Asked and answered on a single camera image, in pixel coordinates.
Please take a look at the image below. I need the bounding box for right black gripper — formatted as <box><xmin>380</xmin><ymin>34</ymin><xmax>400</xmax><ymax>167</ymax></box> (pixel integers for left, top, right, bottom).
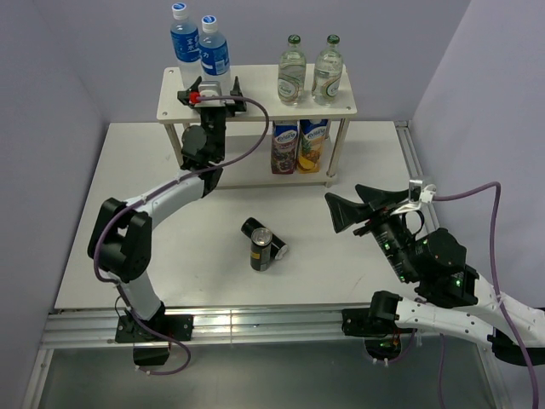
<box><xmin>322</xmin><ymin>182</ymin><xmax>416</xmax><ymax>280</ymax></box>

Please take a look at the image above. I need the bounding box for blue-label water bottle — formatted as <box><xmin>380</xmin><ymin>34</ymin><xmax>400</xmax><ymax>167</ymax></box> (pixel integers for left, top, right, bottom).
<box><xmin>170</xmin><ymin>3</ymin><xmax>202</xmax><ymax>89</ymax></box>
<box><xmin>198</xmin><ymin>15</ymin><xmax>232</xmax><ymax>95</ymax></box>

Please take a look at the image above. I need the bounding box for clear glass bottle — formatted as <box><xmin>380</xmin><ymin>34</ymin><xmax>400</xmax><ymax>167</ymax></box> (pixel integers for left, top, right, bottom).
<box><xmin>277</xmin><ymin>34</ymin><xmax>307</xmax><ymax>105</ymax></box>
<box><xmin>312</xmin><ymin>34</ymin><xmax>344</xmax><ymax>106</ymax></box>

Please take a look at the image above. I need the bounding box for black yellow can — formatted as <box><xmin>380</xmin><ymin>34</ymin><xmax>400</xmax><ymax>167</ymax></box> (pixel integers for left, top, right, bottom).
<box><xmin>241</xmin><ymin>217</ymin><xmax>289</xmax><ymax>261</ymax></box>
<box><xmin>250</xmin><ymin>228</ymin><xmax>273</xmax><ymax>272</ymax></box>

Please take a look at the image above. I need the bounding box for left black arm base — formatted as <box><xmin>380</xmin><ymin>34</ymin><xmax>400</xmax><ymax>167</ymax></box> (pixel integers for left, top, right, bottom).
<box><xmin>114</xmin><ymin>314</ymin><xmax>193</xmax><ymax>366</ymax></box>

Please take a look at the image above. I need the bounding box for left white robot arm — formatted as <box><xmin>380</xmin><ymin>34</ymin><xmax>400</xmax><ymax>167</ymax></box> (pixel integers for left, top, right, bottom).
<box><xmin>87</xmin><ymin>78</ymin><xmax>251</xmax><ymax>340</ymax></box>

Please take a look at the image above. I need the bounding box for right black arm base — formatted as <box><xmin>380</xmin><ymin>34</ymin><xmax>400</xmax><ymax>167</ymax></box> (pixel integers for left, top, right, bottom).
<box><xmin>341</xmin><ymin>308</ymin><xmax>416</xmax><ymax>367</ymax></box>

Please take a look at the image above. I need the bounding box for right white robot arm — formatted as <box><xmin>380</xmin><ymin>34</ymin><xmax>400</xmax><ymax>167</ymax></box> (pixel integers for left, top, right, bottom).
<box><xmin>324</xmin><ymin>180</ymin><xmax>544</xmax><ymax>366</ymax></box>

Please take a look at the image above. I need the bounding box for white two-tier shelf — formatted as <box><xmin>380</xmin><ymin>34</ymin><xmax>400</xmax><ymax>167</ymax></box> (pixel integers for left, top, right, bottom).
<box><xmin>157</xmin><ymin>64</ymin><xmax>358</xmax><ymax>189</ymax></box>

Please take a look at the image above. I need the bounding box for purple grape juice carton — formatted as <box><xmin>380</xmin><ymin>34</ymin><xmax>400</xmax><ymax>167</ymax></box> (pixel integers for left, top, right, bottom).
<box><xmin>271</xmin><ymin>121</ymin><xmax>299</xmax><ymax>175</ymax></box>

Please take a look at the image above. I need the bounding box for yellow pineapple juice carton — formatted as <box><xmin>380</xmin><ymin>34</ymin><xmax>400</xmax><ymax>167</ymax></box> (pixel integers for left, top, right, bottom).
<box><xmin>296</xmin><ymin>119</ymin><xmax>329</xmax><ymax>174</ymax></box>

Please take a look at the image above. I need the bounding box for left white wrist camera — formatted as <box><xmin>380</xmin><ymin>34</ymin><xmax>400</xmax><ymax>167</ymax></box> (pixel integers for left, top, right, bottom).
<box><xmin>195</xmin><ymin>81</ymin><xmax>223</xmax><ymax>107</ymax></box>

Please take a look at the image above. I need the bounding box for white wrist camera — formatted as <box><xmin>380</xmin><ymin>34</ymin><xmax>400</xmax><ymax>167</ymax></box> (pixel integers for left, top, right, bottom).
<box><xmin>392</xmin><ymin>177</ymin><xmax>437</xmax><ymax>215</ymax></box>
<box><xmin>195</xmin><ymin>81</ymin><xmax>223</xmax><ymax>107</ymax></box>

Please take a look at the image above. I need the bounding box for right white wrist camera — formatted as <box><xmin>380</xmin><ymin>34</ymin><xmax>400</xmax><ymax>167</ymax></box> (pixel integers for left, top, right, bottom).
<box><xmin>392</xmin><ymin>177</ymin><xmax>437</xmax><ymax>215</ymax></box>

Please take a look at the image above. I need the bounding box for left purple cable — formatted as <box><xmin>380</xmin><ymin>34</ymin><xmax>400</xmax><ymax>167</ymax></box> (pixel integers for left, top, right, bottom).
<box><xmin>91</xmin><ymin>95</ymin><xmax>272</xmax><ymax>377</ymax></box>

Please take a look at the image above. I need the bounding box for purple cable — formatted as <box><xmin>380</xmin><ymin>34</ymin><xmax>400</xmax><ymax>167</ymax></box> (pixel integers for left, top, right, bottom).
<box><xmin>91</xmin><ymin>95</ymin><xmax>272</xmax><ymax>377</ymax></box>
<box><xmin>432</xmin><ymin>181</ymin><xmax>540</xmax><ymax>409</ymax></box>

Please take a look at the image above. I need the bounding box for aluminium right rail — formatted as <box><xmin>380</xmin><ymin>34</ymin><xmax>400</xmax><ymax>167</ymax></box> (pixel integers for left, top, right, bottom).
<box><xmin>394</xmin><ymin>121</ymin><xmax>440</xmax><ymax>238</ymax></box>

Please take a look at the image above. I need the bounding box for aluminium rail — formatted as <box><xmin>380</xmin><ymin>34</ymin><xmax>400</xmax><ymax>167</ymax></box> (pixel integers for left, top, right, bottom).
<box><xmin>394</xmin><ymin>121</ymin><xmax>440</xmax><ymax>238</ymax></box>
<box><xmin>39</xmin><ymin>303</ymin><xmax>368</xmax><ymax>350</ymax></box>

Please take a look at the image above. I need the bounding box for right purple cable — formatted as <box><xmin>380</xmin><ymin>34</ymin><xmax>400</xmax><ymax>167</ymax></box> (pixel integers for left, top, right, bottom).
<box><xmin>432</xmin><ymin>181</ymin><xmax>540</xmax><ymax>409</ymax></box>

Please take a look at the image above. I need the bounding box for aluminium front rail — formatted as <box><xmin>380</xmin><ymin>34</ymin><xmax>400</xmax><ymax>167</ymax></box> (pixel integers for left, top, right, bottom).
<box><xmin>39</xmin><ymin>303</ymin><xmax>368</xmax><ymax>350</ymax></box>

